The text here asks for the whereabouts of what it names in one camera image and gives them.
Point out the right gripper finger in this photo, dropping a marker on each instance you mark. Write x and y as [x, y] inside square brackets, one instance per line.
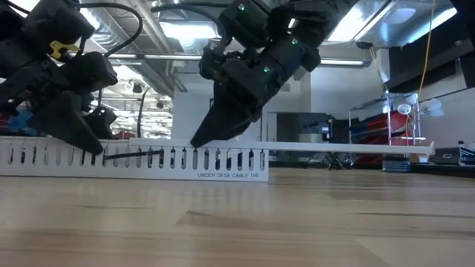
[226, 122]

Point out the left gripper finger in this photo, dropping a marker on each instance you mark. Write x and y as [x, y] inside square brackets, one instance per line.
[70, 118]
[104, 120]

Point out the black zip tie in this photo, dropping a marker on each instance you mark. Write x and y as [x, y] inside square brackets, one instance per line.
[133, 154]

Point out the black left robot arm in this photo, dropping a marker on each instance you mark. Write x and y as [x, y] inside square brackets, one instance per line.
[55, 22]

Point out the grey machine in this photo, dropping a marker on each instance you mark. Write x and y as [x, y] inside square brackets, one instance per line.
[315, 128]

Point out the long ceiling light strip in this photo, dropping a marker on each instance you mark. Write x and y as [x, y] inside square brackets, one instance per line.
[345, 62]

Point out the black safety glasses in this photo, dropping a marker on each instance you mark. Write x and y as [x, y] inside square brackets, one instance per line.
[330, 160]

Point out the red storage bin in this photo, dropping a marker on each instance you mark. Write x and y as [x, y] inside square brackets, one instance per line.
[399, 120]
[371, 139]

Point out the cardboard box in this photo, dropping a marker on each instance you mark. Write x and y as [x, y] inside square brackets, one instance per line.
[423, 157]

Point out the black case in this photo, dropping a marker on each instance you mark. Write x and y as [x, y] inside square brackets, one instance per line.
[449, 156]

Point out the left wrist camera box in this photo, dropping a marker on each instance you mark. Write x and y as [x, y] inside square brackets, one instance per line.
[94, 72]

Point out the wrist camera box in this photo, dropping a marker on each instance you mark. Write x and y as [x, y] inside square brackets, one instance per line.
[212, 63]
[94, 72]

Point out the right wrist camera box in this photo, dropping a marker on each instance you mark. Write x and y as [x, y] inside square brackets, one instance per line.
[212, 63]

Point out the silver ventilation duct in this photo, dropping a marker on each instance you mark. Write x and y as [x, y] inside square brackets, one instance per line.
[159, 79]

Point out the black ceiling camera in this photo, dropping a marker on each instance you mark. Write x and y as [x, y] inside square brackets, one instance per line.
[364, 45]

